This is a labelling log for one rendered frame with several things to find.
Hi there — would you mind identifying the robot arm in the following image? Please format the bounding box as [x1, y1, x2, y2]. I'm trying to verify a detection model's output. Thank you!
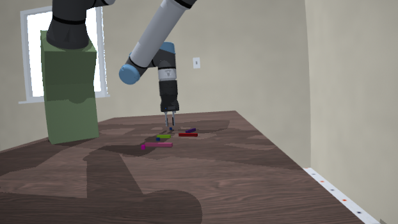
[46, 0, 197, 84]

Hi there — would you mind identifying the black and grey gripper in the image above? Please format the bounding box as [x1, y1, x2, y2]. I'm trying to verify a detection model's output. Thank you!
[158, 68, 179, 126]

